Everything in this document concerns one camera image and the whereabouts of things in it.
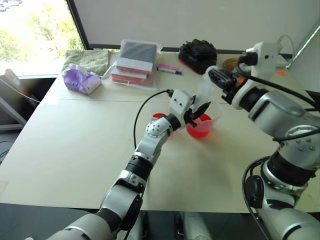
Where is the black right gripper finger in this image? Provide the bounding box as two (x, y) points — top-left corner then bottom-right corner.
(210, 76), (230, 89)
(206, 67), (232, 79)

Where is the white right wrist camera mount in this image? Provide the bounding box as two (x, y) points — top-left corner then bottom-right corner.
(231, 41), (282, 109)

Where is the black crumpled plastic bag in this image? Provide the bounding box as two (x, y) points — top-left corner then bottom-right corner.
(177, 38), (218, 76)

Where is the grey and white box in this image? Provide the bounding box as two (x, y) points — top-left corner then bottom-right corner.
(116, 39), (157, 74)

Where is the translucent plastic syringe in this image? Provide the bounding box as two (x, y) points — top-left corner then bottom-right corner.
(193, 65), (217, 111)

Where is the grey metal stand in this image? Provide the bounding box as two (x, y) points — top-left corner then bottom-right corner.
(0, 96), (28, 133)

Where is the white cable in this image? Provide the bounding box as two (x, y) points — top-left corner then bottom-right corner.
(276, 34), (296, 55)

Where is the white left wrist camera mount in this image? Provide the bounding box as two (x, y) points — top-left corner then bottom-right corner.
(166, 89), (197, 126)

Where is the red and white box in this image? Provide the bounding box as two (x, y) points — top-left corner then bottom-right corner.
(109, 63), (154, 86)

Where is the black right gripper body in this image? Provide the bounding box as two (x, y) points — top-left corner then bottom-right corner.
(220, 74), (241, 101)

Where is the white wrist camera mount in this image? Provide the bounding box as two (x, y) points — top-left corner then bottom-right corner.
(166, 89), (197, 126)
(231, 41), (282, 109)

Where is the pink marker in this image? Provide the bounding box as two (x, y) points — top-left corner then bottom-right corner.
(159, 63), (180, 71)

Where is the white marker blue cap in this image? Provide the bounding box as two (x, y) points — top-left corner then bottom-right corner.
(156, 66), (184, 76)

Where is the black window frame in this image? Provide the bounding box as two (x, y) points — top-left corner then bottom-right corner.
(65, 0), (247, 55)

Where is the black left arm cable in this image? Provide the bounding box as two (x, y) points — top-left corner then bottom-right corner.
(124, 88), (175, 240)

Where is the purple tissue pack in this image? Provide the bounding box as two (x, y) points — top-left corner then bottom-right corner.
(60, 63), (103, 96)

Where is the thin white wire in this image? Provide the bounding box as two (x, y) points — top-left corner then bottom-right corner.
(0, 78), (41, 104)

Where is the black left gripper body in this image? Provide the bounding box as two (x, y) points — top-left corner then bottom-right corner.
(183, 107), (201, 129)

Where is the green folded towel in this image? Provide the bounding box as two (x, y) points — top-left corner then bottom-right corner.
(61, 49), (112, 77)

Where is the yellow coiled cord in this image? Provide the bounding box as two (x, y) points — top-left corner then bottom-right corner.
(222, 57), (242, 72)

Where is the silver metal strip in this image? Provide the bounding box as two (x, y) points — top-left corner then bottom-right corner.
(286, 23), (320, 70)

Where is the clear cup little red liquid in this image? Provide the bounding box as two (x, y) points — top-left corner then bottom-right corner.
(150, 101), (172, 121)

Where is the clear cup much red liquid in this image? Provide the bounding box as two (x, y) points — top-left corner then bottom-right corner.
(184, 101), (223, 142)

